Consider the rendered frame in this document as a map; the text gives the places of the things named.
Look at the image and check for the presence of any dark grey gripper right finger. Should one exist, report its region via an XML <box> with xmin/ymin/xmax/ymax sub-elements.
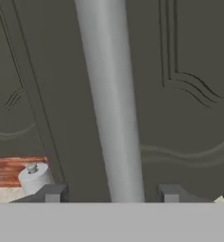
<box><xmin>156</xmin><ymin>183</ymin><xmax>213</xmax><ymax>203</ymax></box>

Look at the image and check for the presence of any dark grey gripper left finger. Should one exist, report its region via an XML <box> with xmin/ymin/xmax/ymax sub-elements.
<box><xmin>9</xmin><ymin>181</ymin><xmax>70</xmax><ymax>203</ymax></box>

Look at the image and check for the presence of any white paper towel roll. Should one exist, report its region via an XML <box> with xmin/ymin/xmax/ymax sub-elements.
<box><xmin>17</xmin><ymin>162</ymin><xmax>55</xmax><ymax>197</ymax></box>

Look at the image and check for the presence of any dark grey cabinet door with handle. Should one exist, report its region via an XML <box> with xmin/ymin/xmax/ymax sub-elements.
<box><xmin>10</xmin><ymin>0</ymin><xmax>224</xmax><ymax>203</ymax></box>

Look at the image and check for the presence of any grey cabinet door handle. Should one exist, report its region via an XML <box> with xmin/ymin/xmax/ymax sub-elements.
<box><xmin>73</xmin><ymin>0</ymin><xmax>146</xmax><ymax>203</ymax></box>

